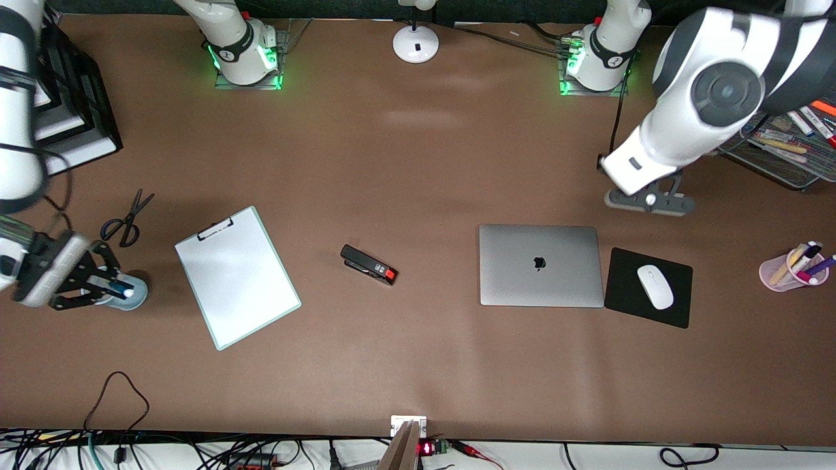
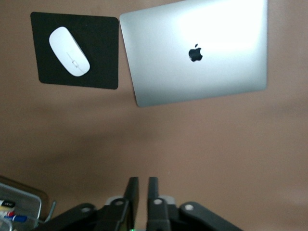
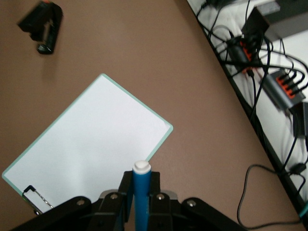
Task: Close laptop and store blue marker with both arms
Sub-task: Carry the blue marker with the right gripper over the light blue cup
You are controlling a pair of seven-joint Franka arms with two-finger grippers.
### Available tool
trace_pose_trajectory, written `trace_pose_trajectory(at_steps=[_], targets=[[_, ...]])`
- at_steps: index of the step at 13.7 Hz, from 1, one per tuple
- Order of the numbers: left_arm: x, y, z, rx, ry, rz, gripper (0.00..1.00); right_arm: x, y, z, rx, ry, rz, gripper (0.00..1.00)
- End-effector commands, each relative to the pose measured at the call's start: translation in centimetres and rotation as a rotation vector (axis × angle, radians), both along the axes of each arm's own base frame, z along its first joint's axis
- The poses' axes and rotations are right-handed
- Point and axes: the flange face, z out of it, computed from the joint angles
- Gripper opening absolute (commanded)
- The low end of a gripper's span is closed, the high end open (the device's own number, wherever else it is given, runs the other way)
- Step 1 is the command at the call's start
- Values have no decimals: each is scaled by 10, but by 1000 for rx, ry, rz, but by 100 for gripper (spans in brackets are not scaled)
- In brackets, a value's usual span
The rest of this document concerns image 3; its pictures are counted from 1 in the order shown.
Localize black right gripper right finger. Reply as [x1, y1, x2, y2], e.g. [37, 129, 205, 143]
[149, 171, 246, 231]

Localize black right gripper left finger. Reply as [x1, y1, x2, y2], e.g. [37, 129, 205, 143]
[9, 171, 133, 231]

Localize blue marker white cap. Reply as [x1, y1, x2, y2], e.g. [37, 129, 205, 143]
[131, 160, 152, 231]

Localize white clipboard teal edge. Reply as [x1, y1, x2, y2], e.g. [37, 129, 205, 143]
[1, 73, 174, 215]

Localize black power adapter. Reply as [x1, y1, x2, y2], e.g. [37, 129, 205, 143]
[289, 102, 308, 140]

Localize grey usb hub orange ports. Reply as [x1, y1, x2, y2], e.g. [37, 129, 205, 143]
[259, 68, 307, 109]
[226, 36, 256, 73]

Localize black stapler orange tip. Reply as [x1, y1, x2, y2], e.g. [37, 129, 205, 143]
[16, 0, 64, 56]

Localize black power box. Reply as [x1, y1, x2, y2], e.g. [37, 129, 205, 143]
[241, 7, 270, 40]

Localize grey metal box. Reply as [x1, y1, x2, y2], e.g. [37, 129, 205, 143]
[255, 0, 308, 39]

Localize black looped cable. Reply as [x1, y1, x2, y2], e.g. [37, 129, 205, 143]
[237, 164, 308, 229]

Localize teal cable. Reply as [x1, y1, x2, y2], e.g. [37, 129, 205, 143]
[297, 204, 308, 220]

